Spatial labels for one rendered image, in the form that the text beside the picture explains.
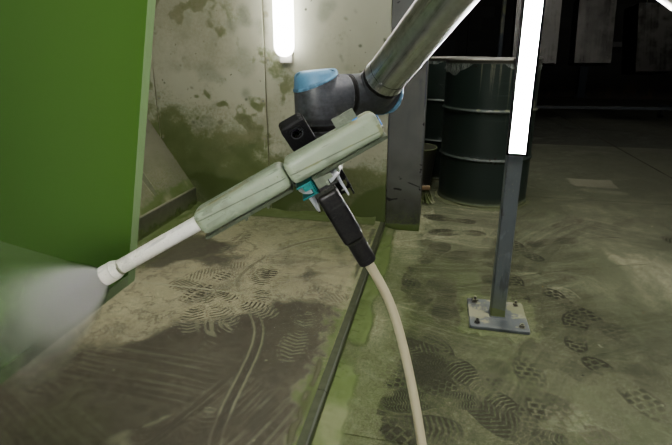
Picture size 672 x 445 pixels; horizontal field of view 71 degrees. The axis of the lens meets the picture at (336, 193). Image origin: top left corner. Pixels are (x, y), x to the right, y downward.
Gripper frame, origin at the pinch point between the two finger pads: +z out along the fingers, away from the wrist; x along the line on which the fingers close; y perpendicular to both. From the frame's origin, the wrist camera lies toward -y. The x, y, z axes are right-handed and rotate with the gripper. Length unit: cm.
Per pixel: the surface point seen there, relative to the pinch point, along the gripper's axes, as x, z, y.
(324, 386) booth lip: 31, -43, 61
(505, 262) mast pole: -34, -77, 76
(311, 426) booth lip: 35, -29, 60
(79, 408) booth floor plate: 87, -39, 30
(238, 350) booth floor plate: 53, -61, 48
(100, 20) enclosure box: 21, -25, -40
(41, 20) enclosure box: 31, -28, -46
